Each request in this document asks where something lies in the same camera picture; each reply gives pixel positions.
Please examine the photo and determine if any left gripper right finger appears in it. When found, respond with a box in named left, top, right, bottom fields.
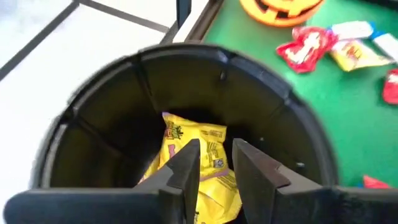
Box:
left=232, top=139, right=398, bottom=224

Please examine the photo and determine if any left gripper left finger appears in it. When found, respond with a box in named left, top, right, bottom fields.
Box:
left=3, top=139, right=201, bottom=224

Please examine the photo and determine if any yellow Sour Patch packet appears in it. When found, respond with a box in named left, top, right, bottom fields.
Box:
left=329, top=39, right=394, bottom=72
left=158, top=111, right=228, bottom=183
left=138, top=155, right=243, bottom=224

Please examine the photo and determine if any white blue Hershey's bar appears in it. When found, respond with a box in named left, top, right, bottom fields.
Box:
left=371, top=32, right=398, bottom=62
left=329, top=21, right=376, bottom=40

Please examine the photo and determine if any green table mat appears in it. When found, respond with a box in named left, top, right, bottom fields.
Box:
left=201, top=0, right=398, bottom=189

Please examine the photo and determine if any black jack-o-lantern bucket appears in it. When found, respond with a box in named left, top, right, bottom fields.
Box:
left=29, top=42, right=340, bottom=224

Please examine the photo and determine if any orange jack-o-lantern bucket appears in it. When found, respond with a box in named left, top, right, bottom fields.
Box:
left=238, top=0, right=326, bottom=28

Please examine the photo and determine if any dark curved bracket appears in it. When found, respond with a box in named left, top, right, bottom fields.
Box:
left=175, top=0, right=193, bottom=29

